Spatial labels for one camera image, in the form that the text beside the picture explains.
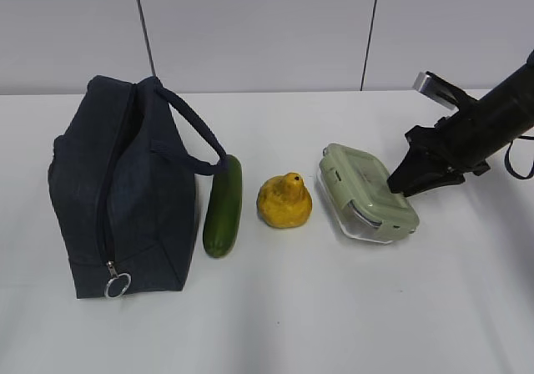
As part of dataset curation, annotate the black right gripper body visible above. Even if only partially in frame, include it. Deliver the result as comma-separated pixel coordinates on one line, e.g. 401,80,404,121
405,102,489,176

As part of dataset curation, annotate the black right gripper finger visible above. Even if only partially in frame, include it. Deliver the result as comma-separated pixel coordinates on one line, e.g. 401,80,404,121
404,172,466,196
387,147,442,192

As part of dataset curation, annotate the green lid glass container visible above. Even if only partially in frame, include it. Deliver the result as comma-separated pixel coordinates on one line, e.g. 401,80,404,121
316,143,420,244

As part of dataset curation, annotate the yellow pear-shaped squash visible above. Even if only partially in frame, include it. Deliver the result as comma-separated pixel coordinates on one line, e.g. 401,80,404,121
256,172,313,229

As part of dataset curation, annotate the green cucumber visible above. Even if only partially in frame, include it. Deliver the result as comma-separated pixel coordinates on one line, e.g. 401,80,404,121
203,154,243,259

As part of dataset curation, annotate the dark blue lunch bag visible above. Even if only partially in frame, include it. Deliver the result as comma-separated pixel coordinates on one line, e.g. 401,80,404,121
48,75,227,299

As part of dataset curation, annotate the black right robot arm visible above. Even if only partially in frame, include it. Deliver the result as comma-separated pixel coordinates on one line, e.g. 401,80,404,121
387,55,533,197

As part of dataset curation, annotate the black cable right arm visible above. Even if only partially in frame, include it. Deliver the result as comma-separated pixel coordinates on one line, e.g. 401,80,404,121
503,134,534,179

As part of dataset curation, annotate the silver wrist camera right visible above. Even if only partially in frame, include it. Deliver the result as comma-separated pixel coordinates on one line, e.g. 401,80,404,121
412,71,476,110

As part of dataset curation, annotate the silver zipper pull ring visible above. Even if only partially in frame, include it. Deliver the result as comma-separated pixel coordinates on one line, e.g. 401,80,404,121
104,260,133,299

